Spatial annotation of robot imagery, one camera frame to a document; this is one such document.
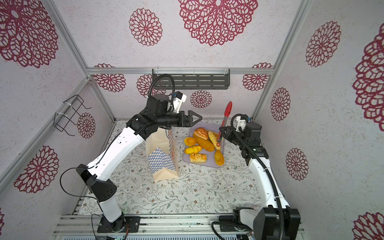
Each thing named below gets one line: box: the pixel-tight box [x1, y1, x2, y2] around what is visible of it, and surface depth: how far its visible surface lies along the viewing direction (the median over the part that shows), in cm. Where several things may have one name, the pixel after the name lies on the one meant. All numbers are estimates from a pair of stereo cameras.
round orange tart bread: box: [184, 137, 197, 147], surface depth 102 cm
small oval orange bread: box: [214, 150, 225, 166], surface depth 94 cm
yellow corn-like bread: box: [208, 130, 221, 150], surface depth 100 cm
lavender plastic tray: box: [183, 121, 225, 168], surface depth 99 cm
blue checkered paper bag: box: [145, 127, 180, 182], surface depth 80 cm
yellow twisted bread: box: [184, 145, 203, 155], surface depth 101 cm
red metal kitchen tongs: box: [216, 101, 233, 147], surface depth 78 cm
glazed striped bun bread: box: [193, 127, 209, 140], surface depth 102 cm
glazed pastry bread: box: [189, 153, 208, 163], surface depth 96 cm
